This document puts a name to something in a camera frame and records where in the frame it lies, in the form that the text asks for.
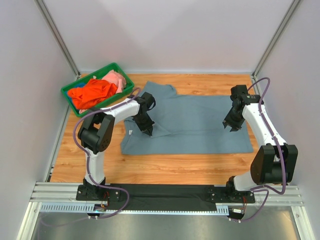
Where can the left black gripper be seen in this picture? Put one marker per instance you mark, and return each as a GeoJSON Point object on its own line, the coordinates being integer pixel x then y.
{"type": "Point", "coordinates": [145, 125]}

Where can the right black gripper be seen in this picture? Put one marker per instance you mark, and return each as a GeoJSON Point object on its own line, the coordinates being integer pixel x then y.
{"type": "Point", "coordinates": [232, 123]}

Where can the grey-blue t shirt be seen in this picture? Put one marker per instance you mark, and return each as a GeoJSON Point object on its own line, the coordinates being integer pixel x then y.
{"type": "Point", "coordinates": [185, 124]}

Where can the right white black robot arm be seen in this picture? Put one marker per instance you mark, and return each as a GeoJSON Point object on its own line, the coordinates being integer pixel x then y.
{"type": "Point", "coordinates": [273, 165]}

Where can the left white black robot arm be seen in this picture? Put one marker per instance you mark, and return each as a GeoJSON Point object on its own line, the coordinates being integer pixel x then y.
{"type": "Point", "coordinates": [95, 134]}

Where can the green plastic bin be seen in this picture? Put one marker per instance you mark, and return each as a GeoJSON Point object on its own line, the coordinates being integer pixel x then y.
{"type": "Point", "coordinates": [98, 74]}

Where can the pink t shirt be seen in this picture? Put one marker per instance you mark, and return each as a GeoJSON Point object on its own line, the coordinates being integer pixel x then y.
{"type": "Point", "coordinates": [116, 78]}

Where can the orange t shirt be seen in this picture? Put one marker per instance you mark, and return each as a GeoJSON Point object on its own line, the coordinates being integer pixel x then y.
{"type": "Point", "coordinates": [93, 93]}

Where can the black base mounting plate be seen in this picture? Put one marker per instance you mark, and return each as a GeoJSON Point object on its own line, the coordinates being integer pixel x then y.
{"type": "Point", "coordinates": [170, 197]}

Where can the aluminium frame rail front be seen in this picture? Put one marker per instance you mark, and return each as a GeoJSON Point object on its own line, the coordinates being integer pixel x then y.
{"type": "Point", "coordinates": [82, 211]}

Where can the right aluminium corner post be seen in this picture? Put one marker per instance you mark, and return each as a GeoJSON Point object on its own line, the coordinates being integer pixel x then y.
{"type": "Point", "coordinates": [294, 5]}

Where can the aluminium corner post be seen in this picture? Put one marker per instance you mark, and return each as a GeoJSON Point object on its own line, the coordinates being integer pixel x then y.
{"type": "Point", "coordinates": [294, 5]}
{"type": "Point", "coordinates": [44, 10]}

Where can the left aluminium corner post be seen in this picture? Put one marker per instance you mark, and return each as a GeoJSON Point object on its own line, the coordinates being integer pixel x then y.
{"type": "Point", "coordinates": [44, 10]}

